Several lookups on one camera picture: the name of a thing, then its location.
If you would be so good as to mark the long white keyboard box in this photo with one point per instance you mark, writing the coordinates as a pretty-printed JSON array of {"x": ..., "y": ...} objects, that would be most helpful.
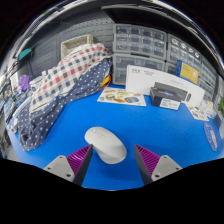
[{"x": 143, "y": 80}]

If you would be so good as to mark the blue and yellow box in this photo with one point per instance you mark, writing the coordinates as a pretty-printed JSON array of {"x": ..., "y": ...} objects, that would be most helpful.
[{"x": 188, "y": 72}]

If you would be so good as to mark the purple object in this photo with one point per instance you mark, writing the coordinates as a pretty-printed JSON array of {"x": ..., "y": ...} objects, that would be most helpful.
[{"x": 24, "y": 82}]

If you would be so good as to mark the navy polka dot cloth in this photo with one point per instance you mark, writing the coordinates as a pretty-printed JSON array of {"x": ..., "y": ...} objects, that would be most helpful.
[{"x": 40, "y": 123}]

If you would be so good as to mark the light grey computer mouse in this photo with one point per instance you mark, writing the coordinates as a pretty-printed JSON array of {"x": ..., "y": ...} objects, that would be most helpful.
[{"x": 105, "y": 143}]

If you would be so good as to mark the clear plastic box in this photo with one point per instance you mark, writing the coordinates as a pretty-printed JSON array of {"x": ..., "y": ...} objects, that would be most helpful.
[{"x": 208, "y": 108}]

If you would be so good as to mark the grey pegboard panel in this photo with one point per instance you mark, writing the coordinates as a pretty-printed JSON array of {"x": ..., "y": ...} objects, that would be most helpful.
[{"x": 50, "y": 50}]

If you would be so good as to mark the white woven basket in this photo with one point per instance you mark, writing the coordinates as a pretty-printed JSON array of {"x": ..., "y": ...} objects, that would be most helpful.
[{"x": 75, "y": 45}]

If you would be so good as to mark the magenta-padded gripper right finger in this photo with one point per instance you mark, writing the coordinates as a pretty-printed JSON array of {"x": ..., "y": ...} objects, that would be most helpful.
[{"x": 163, "y": 166}]

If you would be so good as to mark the food sticker sheet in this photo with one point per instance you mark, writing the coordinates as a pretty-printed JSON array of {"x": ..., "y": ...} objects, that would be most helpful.
[{"x": 120, "y": 96}]

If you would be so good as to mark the green potted plant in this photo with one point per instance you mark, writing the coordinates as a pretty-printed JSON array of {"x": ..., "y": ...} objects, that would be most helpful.
[{"x": 221, "y": 105}]

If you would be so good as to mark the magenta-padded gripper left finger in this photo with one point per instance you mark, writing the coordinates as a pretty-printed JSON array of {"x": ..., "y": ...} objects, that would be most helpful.
[{"x": 63, "y": 166}]

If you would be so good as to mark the small black product box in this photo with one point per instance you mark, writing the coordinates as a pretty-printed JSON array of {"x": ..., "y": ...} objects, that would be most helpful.
[{"x": 160, "y": 93}]

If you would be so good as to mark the cartoon sticker sheet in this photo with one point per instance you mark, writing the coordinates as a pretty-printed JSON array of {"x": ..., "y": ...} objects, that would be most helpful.
[{"x": 196, "y": 113}]

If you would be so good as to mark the yellow and red package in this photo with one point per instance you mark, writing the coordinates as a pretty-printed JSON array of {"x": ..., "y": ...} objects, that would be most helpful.
[{"x": 106, "y": 81}]

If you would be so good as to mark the round blue printed mouse pad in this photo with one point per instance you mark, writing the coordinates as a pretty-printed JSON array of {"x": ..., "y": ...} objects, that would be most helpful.
[{"x": 210, "y": 136}]

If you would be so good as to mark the red blue checked cloth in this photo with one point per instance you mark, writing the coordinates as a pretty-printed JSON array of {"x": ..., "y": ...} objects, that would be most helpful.
[{"x": 63, "y": 78}]

